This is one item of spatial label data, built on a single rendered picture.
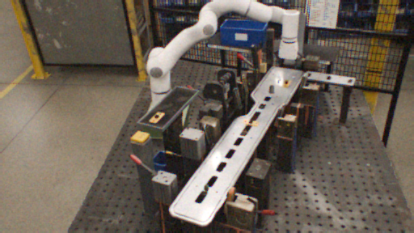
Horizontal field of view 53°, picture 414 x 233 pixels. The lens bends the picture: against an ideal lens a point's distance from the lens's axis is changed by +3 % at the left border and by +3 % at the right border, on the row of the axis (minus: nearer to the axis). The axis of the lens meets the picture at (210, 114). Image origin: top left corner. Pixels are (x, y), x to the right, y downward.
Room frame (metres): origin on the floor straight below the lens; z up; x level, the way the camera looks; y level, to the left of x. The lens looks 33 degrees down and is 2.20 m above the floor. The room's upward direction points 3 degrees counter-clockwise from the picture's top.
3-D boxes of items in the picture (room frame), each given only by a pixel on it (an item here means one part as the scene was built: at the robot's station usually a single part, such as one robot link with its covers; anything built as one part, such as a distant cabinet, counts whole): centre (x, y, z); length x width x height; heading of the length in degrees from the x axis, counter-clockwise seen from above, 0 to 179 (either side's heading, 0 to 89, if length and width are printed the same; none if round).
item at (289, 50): (2.14, -0.47, 1.23); 0.10 x 0.07 x 0.11; 63
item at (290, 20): (2.14, -0.47, 1.37); 0.09 x 0.08 x 0.13; 0
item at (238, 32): (2.72, -0.27, 1.10); 0.30 x 0.17 x 0.13; 70
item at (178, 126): (1.69, 0.19, 0.92); 0.10 x 0.08 x 0.45; 153
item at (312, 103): (2.01, -0.58, 0.87); 0.12 x 0.09 x 0.35; 63
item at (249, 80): (2.23, -0.28, 0.88); 0.07 x 0.06 x 0.35; 63
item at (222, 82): (1.93, -0.07, 0.94); 0.18 x 0.13 x 0.49; 153
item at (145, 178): (1.46, 0.31, 0.92); 0.08 x 0.08 x 0.44; 63
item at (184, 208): (1.72, -0.21, 1.00); 1.38 x 0.22 x 0.02; 153
